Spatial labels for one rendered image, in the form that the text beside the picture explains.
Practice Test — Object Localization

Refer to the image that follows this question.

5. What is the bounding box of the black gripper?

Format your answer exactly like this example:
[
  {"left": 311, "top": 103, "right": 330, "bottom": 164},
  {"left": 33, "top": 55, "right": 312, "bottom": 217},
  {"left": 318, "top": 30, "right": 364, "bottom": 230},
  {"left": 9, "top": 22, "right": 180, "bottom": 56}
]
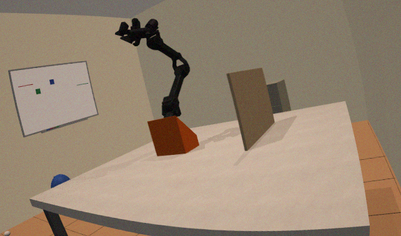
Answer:
[{"left": 115, "top": 22, "right": 141, "bottom": 46}]

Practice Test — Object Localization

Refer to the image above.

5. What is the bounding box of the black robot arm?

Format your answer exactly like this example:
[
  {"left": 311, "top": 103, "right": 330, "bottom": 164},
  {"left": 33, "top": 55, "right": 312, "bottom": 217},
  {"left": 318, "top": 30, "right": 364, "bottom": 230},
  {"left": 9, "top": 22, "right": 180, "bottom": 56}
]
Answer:
[{"left": 131, "top": 18, "right": 190, "bottom": 118}]

